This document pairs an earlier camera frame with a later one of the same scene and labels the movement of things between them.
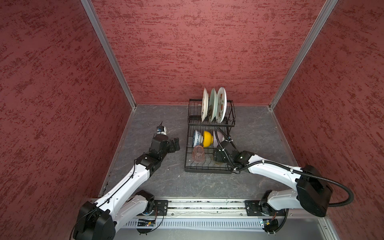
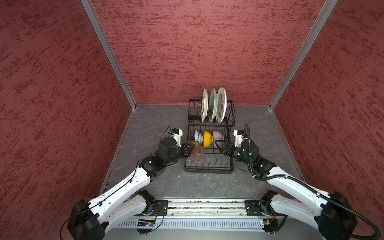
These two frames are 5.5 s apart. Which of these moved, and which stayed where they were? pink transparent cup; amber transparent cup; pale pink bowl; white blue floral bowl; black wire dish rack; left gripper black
Moved: left gripper black; amber transparent cup
Stayed: black wire dish rack; pink transparent cup; white blue floral bowl; pale pink bowl
